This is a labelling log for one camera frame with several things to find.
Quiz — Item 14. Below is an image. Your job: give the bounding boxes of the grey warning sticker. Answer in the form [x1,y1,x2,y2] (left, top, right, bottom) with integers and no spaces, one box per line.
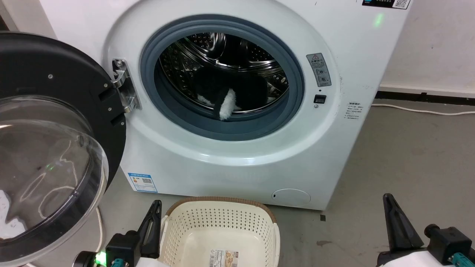
[306,53,332,88]

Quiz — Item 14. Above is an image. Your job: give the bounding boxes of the blue energy label sticker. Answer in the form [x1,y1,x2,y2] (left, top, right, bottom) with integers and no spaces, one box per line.
[128,172,158,193]

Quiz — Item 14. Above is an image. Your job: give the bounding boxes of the thin white cable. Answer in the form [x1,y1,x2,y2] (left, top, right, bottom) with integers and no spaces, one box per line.
[94,207,104,253]

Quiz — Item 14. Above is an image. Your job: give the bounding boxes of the stainless steel washer drum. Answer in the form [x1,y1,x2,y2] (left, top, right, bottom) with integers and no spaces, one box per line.
[159,32,289,112]

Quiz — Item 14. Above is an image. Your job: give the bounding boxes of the black and white garment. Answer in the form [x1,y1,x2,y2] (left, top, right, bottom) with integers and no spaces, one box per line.
[193,69,269,122]

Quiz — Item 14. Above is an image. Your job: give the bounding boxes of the paper label in basket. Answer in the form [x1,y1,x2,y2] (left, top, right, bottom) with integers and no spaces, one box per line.
[208,249,238,267]

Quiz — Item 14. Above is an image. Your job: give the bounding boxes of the round filter cover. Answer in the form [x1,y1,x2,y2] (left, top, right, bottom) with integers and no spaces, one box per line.
[271,188,312,207]

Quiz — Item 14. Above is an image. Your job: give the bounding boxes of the white power cable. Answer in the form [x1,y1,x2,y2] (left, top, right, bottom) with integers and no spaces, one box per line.
[371,103,475,116]

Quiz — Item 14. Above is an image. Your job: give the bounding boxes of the chrome door hinge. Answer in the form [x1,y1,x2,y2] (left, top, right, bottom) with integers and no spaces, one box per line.
[111,58,143,114]

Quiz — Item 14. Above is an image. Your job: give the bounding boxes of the small text sticker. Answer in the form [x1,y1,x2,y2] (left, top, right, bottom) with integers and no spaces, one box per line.
[344,102,363,121]

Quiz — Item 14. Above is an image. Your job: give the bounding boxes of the cream perforated laundry basket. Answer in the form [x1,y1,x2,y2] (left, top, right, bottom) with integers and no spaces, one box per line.
[157,197,281,267]

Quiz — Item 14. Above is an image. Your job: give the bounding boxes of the grey rubber door gasket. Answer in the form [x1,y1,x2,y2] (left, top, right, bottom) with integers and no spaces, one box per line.
[140,14,305,142]

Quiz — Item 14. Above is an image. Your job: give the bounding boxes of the black skirting strip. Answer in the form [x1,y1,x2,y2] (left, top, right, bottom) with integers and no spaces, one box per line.
[374,85,475,107]

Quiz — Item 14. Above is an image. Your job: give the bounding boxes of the black round washer door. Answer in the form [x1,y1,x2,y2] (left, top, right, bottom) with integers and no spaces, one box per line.
[0,32,127,267]

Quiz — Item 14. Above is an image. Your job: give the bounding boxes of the white front-load washing machine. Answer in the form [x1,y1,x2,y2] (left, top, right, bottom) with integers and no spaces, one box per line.
[39,0,413,211]

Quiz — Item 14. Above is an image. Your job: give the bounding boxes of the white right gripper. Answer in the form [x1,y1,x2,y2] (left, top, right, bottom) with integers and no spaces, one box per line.
[377,193,458,267]

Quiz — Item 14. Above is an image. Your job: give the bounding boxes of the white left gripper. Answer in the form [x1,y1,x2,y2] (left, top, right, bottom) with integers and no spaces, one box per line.
[137,200,170,267]

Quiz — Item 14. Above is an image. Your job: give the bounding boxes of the black control panel sticker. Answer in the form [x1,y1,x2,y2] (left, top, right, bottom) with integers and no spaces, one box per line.
[362,0,412,10]

